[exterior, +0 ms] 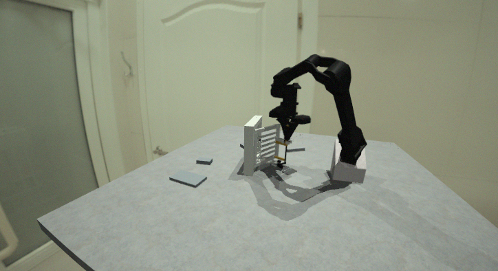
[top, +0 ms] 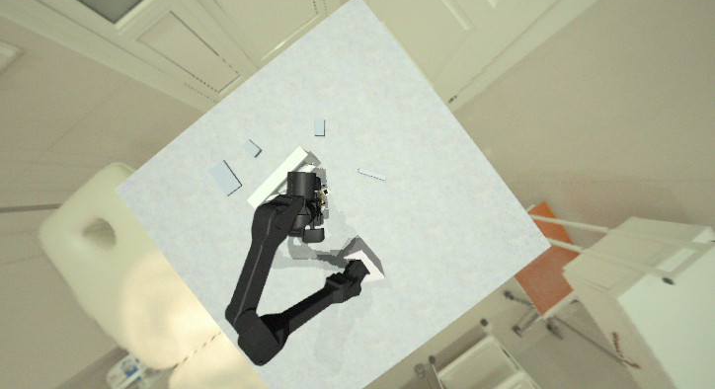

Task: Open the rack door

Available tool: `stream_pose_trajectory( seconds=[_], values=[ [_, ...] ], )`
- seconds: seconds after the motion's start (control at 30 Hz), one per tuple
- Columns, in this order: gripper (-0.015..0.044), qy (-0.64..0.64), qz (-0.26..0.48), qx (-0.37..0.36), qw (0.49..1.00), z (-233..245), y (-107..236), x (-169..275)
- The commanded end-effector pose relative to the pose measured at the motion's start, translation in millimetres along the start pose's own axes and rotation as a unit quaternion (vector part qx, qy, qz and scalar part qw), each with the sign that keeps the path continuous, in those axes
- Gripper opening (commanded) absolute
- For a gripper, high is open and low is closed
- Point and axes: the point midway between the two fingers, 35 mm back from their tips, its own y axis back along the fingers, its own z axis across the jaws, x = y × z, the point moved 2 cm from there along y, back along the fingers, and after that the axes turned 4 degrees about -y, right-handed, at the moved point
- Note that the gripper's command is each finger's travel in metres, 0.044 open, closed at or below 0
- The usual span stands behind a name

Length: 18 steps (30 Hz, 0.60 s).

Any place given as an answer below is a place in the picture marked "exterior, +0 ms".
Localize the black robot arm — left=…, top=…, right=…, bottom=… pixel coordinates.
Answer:
left=270, top=54, right=367, bottom=165

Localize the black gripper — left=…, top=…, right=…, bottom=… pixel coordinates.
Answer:
left=276, top=100, right=311, bottom=138

